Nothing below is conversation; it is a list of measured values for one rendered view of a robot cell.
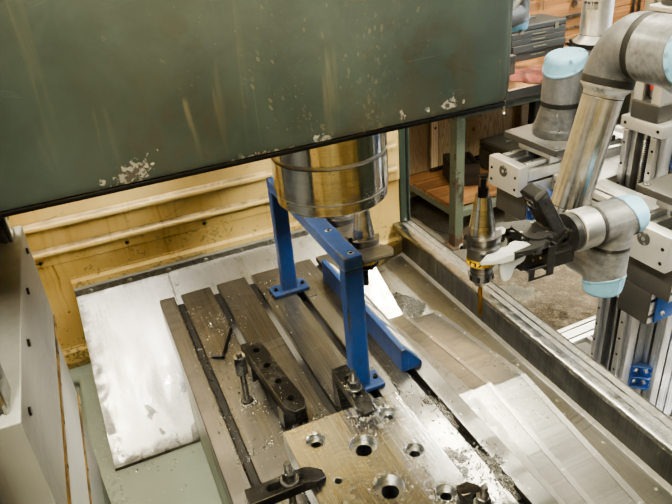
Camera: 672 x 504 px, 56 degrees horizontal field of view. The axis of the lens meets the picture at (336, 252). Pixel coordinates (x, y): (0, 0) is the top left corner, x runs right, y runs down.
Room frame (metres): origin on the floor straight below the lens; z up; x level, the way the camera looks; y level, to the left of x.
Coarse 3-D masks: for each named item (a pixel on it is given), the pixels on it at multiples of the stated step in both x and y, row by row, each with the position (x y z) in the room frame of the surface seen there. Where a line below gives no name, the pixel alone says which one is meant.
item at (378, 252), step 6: (372, 246) 1.09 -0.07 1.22; (378, 246) 1.09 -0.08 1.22; (384, 246) 1.09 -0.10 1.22; (390, 246) 1.09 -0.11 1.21; (360, 252) 1.07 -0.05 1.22; (366, 252) 1.07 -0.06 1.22; (372, 252) 1.07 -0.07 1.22; (378, 252) 1.07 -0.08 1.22; (384, 252) 1.06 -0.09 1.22; (390, 252) 1.06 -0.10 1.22; (366, 258) 1.05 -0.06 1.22; (372, 258) 1.04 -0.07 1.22; (378, 258) 1.05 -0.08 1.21; (384, 258) 1.05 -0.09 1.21
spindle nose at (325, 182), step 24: (336, 144) 0.75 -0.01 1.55; (360, 144) 0.76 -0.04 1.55; (384, 144) 0.80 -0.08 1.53; (288, 168) 0.77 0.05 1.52; (312, 168) 0.75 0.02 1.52; (336, 168) 0.75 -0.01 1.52; (360, 168) 0.76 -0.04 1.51; (384, 168) 0.80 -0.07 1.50; (288, 192) 0.77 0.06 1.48; (312, 192) 0.75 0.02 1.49; (336, 192) 0.75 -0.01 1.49; (360, 192) 0.76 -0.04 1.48; (384, 192) 0.80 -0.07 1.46; (312, 216) 0.76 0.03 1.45; (336, 216) 0.75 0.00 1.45
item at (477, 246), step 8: (464, 232) 0.93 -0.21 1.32; (496, 232) 0.91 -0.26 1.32; (464, 240) 0.92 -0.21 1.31; (472, 240) 0.90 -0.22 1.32; (480, 240) 0.89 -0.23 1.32; (488, 240) 0.89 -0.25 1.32; (496, 240) 0.89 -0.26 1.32; (472, 248) 0.90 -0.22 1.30; (480, 248) 0.90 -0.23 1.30; (488, 248) 0.89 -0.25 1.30; (496, 248) 0.90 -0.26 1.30
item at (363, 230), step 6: (354, 216) 1.12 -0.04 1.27; (360, 216) 1.11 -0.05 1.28; (366, 216) 1.11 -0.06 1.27; (354, 222) 1.12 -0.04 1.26; (360, 222) 1.11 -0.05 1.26; (366, 222) 1.11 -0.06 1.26; (354, 228) 1.11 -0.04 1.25; (360, 228) 1.10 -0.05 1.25; (366, 228) 1.10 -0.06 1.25; (372, 228) 1.11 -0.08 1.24; (354, 234) 1.11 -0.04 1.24; (360, 234) 1.10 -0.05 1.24; (366, 234) 1.10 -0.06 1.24; (372, 234) 1.11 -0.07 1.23; (360, 240) 1.10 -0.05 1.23; (366, 240) 1.10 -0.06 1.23
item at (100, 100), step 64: (0, 0) 0.59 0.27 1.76; (64, 0) 0.61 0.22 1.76; (128, 0) 0.63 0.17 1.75; (192, 0) 0.65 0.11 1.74; (256, 0) 0.67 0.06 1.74; (320, 0) 0.70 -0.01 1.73; (384, 0) 0.72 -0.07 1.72; (448, 0) 0.75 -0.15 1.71; (512, 0) 0.79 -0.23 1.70; (0, 64) 0.59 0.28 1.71; (64, 64) 0.60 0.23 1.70; (128, 64) 0.62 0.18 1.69; (192, 64) 0.65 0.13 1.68; (256, 64) 0.67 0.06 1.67; (320, 64) 0.70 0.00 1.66; (384, 64) 0.72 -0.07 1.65; (448, 64) 0.75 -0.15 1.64; (0, 128) 0.58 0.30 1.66; (64, 128) 0.60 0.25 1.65; (128, 128) 0.62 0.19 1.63; (192, 128) 0.64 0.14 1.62; (256, 128) 0.67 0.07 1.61; (320, 128) 0.69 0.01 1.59; (384, 128) 0.73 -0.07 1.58; (0, 192) 0.57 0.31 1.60; (64, 192) 0.59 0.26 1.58
